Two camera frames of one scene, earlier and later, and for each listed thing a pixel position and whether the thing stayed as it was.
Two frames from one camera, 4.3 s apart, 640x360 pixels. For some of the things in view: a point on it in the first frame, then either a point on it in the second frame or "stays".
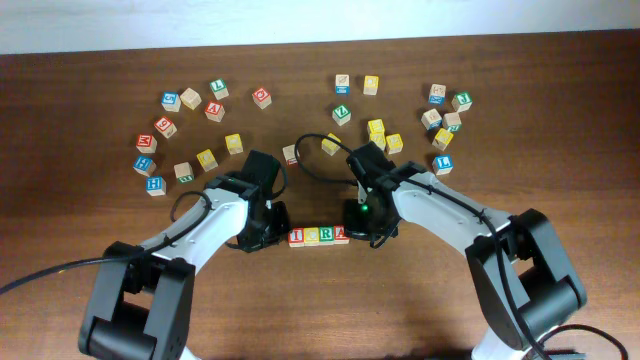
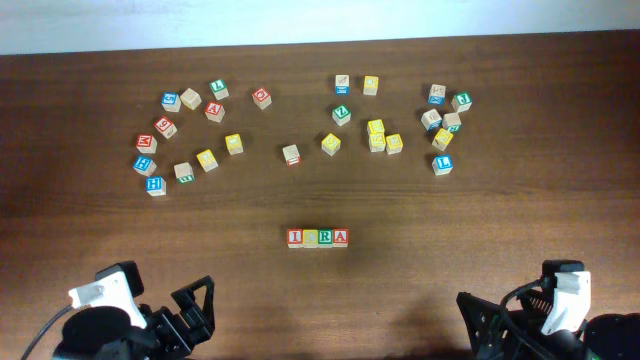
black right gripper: x=354 y=226 to x=525 y=324
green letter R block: x=326 y=235 stays
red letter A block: x=340 y=237 stays
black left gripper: x=249 y=243 to x=183 y=339
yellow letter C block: x=311 y=236 stays
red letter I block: x=296 y=237 stays
